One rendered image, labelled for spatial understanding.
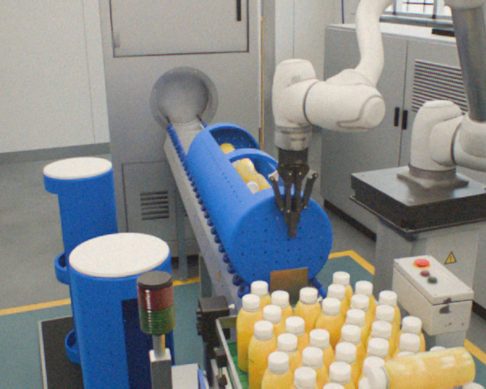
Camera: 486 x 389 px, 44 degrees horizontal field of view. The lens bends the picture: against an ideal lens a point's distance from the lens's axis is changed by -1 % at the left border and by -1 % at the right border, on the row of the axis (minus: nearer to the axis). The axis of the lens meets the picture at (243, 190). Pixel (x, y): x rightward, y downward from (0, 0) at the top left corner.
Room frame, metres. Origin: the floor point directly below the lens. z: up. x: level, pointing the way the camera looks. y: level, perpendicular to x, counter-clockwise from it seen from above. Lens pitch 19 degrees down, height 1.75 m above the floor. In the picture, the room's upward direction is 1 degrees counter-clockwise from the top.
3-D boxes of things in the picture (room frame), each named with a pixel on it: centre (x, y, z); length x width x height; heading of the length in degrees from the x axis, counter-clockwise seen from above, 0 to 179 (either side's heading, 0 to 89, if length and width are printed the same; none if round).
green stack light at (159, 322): (0.96, 0.16, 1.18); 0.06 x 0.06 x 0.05
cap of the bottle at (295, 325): (1.11, -0.11, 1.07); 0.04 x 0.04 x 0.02
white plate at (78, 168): (2.41, 0.69, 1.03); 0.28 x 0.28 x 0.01
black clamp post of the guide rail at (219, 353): (1.15, 0.05, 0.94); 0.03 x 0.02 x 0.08; 12
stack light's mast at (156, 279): (0.96, 0.16, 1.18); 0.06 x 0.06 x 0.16
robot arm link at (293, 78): (1.44, -0.13, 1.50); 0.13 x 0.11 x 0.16; 43
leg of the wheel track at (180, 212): (3.38, 0.38, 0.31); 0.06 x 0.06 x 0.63; 12
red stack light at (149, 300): (0.96, 0.16, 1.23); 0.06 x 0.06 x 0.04
